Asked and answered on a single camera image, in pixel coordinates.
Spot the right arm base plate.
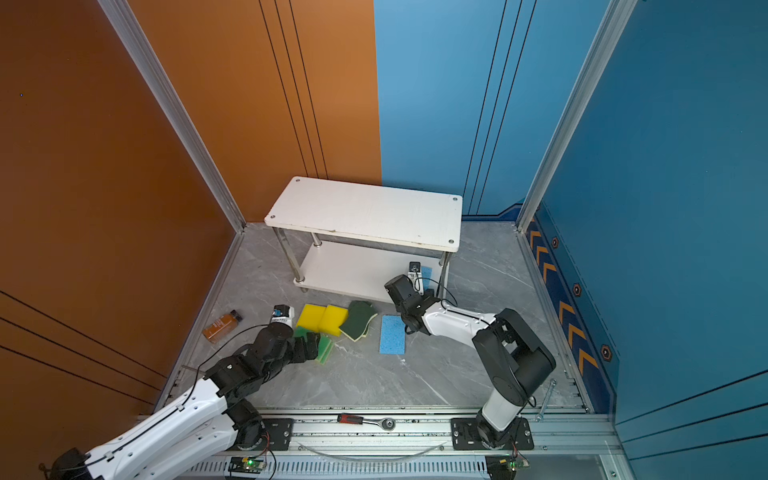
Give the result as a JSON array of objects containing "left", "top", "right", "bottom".
[{"left": 450, "top": 416, "right": 535, "bottom": 451}]

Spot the left green circuit board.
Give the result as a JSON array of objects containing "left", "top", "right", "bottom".
[{"left": 227, "top": 457, "right": 267, "bottom": 476}]

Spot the aluminium front rail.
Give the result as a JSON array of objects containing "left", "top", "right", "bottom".
[{"left": 179, "top": 405, "right": 634, "bottom": 479}]

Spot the yellow foam sponge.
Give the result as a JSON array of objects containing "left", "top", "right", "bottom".
[
  {"left": 297, "top": 304, "right": 326, "bottom": 332},
  {"left": 317, "top": 305, "right": 349, "bottom": 337}
]

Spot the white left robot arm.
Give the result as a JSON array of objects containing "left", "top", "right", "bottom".
[{"left": 41, "top": 322, "right": 320, "bottom": 479}]

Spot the white two-tier shelf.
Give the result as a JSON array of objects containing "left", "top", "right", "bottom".
[{"left": 264, "top": 176, "right": 462, "bottom": 302}]

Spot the light green flat sponge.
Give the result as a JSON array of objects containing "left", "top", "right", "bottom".
[{"left": 294, "top": 327, "right": 333, "bottom": 364}]

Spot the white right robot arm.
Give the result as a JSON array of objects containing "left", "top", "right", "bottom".
[{"left": 385, "top": 275, "right": 556, "bottom": 449}]

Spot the right circuit board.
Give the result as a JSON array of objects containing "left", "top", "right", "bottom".
[{"left": 485, "top": 456, "right": 530, "bottom": 480}]

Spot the aluminium right corner post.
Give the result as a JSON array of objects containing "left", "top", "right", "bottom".
[{"left": 516, "top": 0, "right": 638, "bottom": 234}]

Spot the aluminium left corner post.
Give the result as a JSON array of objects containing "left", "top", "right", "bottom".
[{"left": 98, "top": 0, "right": 247, "bottom": 234}]

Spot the blue cellulose sponge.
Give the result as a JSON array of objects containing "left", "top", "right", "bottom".
[
  {"left": 421, "top": 265, "right": 432, "bottom": 291},
  {"left": 379, "top": 315, "right": 406, "bottom": 355}
]

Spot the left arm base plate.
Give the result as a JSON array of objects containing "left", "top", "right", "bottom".
[{"left": 233, "top": 418, "right": 294, "bottom": 452}]

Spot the amber small bottle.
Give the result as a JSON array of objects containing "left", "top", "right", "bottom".
[{"left": 202, "top": 310, "right": 243, "bottom": 344}]

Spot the aluminium corner post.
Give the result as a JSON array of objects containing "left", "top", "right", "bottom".
[
  {"left": 98, "top": 0, "right": 247, "bottom": 234},
  {"left": 516, "top": 0, "right": 638, "bottom": 234}
]

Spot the green yellow wavy sponge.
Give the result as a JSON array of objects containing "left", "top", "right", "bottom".
[{"left": 339, "top": 300, "right": 378, "bottom": 341}]

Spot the red handled ratchet tool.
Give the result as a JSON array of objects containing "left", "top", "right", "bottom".
[{"left": 337, "top": 413, "right": 396, "bottom": 431}]

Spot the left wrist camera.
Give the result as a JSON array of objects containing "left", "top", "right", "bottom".
[{"left": 270, "top": 304, "right": 295, "bottom": 328}]

